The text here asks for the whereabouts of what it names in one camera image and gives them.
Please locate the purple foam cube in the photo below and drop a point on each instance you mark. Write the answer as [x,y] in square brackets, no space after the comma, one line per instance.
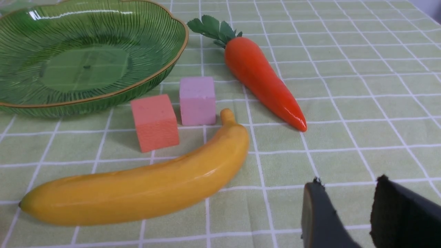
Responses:
[198,101]

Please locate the yellow toy banana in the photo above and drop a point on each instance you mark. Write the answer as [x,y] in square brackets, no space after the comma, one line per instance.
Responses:
[144,192]

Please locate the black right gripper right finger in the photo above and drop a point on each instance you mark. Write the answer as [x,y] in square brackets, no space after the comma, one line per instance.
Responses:
[401,218]

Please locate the green checkered tablecloth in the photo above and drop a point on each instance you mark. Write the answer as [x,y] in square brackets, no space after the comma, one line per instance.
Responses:
[367,76]

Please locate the pink-red foam cube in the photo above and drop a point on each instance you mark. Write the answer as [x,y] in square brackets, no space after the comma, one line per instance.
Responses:
[155,122]

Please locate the orange toy carrot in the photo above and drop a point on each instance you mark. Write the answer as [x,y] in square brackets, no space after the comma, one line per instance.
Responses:
[249,65]

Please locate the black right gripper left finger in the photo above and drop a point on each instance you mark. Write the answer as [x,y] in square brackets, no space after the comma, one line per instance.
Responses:
[320,223]

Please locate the green glass leaf plate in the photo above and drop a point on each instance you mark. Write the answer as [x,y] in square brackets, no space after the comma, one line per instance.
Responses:
[82,56]

